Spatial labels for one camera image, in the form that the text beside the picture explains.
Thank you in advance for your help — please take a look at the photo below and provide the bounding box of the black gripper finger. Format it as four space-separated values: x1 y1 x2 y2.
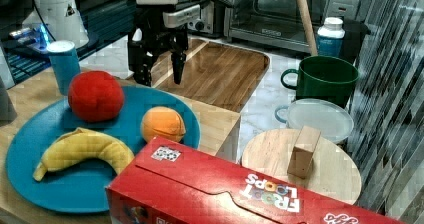
133 53 156 86
171 53 186 84

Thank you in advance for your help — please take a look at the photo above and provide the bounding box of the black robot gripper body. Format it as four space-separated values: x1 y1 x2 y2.
127 7 188 71

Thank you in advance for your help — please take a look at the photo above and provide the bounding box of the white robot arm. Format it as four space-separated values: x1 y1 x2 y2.
127 0 233 86

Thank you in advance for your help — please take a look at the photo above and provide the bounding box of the wooden serving tray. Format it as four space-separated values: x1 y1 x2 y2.
151 38 270 112

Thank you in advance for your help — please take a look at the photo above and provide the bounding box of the red plush apple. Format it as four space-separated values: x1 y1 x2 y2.
68 71 124 123

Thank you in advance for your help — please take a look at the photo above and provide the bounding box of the orange plush fruit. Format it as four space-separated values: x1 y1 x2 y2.
140 106 186 142

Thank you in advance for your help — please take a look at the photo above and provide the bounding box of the blue shaker white cap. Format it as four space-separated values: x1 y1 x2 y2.
47 40 80 96

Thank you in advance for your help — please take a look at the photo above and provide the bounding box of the yellow plush banana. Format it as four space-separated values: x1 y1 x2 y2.
33 127 134 182

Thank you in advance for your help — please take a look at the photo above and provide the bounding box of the silver toaster oven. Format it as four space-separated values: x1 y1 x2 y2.
188 0 360 52

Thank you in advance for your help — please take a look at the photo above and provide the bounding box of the red Froot Loops box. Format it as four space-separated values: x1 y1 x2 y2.
106 137 404 224

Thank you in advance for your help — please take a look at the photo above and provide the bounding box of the green mug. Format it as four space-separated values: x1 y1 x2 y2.
280 56 359 108

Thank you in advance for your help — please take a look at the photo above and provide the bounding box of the white bottle blue label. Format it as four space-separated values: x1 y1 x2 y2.
317 17 345 57

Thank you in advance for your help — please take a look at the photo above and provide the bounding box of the jar with wooden lid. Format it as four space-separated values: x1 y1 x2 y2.
241 129 362 204

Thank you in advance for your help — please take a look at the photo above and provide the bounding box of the black round container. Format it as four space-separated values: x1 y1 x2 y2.
339 20 370 64

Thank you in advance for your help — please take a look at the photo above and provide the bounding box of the wooden rolling pin handle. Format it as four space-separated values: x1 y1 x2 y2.
296 0 318 56

